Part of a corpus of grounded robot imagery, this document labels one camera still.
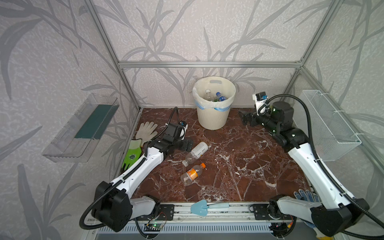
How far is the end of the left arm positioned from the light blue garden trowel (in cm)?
30

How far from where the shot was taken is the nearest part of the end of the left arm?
57cm

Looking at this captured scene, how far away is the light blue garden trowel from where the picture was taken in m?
0.75
